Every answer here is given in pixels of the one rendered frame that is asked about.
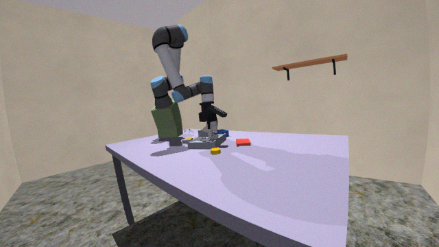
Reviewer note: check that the yellow short cylinder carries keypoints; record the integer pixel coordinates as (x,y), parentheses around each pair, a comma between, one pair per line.
(215,151)

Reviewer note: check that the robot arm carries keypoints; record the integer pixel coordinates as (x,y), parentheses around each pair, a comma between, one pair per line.
(175,36)

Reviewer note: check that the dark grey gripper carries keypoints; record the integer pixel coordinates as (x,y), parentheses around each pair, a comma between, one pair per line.
(210,117)

